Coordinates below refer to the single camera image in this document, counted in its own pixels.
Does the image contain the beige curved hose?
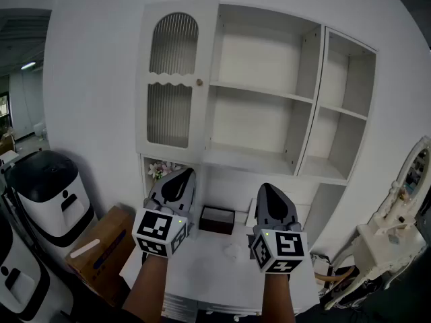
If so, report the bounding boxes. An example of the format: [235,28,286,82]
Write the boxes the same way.
[316,266,355,282]

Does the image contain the person's left forearm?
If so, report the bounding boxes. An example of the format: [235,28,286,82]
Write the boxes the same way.
[123,252,169,323]

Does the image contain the dark brown small box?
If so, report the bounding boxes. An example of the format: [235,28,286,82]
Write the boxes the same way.
[198,205,236,236]

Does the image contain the brown cardboard box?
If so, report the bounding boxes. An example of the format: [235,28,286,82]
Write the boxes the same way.
[65,205,136,308]

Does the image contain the ornate white vanity mirror stand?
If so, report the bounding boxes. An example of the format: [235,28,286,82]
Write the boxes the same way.
[325,135,431,311]

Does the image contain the person's right forearm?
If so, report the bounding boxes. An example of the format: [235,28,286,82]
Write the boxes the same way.
[264,271,298,323]

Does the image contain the pink artificial flowers in pot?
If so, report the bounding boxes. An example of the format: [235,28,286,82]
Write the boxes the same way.
[147,161,183,182]

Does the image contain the white cabinet door ribbed glass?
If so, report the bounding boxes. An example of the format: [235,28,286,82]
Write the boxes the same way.
[134,0,220,163]

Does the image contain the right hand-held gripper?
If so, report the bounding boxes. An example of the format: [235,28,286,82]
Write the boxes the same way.
[249,182,309,275]

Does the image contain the white and black service robot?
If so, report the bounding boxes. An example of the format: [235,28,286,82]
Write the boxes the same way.
[0,213,74,323]
[5,149,96,248]

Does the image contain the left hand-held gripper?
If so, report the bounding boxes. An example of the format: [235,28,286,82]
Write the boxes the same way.
[131,168,197,258]

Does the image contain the white shelf cabinet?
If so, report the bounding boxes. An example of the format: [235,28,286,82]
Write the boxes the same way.
[134,0,378,245]

